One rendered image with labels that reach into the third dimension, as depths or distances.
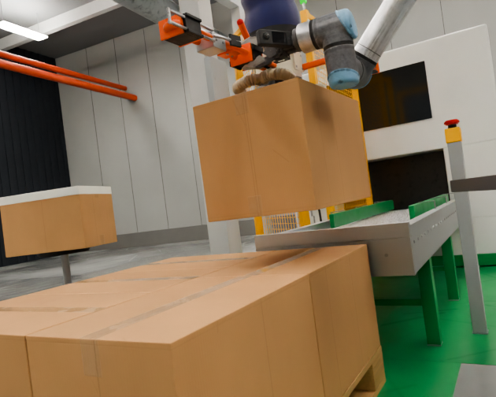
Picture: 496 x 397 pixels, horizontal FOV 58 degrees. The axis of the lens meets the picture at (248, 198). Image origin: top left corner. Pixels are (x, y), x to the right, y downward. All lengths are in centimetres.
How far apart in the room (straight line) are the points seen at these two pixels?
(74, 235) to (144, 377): 230
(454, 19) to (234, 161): 998
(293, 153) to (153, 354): 78
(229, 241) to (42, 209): 123
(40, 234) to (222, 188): 193
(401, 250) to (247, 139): 80
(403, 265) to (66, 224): 210
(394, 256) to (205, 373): 119
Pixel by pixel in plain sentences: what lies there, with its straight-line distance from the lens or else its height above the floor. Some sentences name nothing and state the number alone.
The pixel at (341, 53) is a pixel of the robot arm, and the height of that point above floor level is 116.
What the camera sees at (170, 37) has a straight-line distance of 126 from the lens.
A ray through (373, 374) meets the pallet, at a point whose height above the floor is 8.
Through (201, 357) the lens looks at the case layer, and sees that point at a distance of 87.
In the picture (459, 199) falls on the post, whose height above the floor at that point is 65.
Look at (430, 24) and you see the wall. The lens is 1124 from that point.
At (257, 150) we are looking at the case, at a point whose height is 92.
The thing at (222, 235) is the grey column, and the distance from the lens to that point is 304.
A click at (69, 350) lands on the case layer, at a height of 52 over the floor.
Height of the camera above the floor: 75
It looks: 1 degrees up
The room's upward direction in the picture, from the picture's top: 7 degrees counter-clockwise
